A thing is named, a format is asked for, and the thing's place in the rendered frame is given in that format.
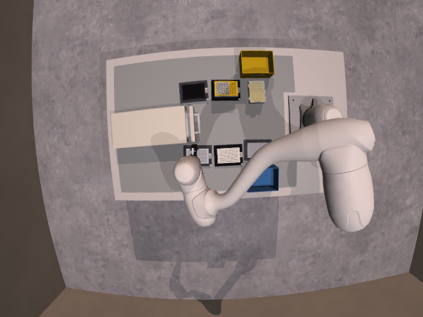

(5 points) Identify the yellow open-top bin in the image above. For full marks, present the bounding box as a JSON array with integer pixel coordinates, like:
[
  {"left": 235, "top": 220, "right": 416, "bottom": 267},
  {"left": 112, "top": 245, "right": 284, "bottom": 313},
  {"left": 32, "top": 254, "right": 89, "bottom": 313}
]
[{"left": 239, "top": 50, "right": 274, "bottom": 78}]

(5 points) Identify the blue waste bin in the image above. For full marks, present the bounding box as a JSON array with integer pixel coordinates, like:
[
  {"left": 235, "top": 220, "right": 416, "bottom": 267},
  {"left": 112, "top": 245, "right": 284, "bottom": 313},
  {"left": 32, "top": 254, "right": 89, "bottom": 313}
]
[{"left": 247, "top": 164, "right": 279, "bottom": 193}]

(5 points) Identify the black flat plate with pegs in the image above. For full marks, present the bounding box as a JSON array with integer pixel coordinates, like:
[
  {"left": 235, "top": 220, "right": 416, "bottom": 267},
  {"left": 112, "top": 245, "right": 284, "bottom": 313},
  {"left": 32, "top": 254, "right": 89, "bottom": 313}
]
[{"left": 183, "top": 145, "right": 212, "bottom": 166}]

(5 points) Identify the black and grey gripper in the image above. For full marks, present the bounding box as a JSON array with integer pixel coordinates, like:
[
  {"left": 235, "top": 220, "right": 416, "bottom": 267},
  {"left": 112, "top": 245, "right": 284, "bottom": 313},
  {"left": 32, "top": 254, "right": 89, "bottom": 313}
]
[{"left": 190, "top": 144, "right": 199, "bottom": 157}]

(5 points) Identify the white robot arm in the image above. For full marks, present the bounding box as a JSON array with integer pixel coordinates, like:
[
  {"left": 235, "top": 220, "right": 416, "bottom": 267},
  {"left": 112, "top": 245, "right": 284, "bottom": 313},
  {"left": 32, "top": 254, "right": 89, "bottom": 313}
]
[{"left": 173, "top": 98, "right": 375, "bottom": 232}]

